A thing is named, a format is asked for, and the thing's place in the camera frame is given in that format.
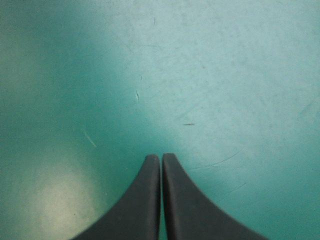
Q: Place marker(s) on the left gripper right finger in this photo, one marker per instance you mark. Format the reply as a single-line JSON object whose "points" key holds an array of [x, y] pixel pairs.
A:
{"points": [[185, 212]]}

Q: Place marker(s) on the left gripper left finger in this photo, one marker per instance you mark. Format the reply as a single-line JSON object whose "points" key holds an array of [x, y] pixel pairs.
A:
{"points": [[140, 210]]}

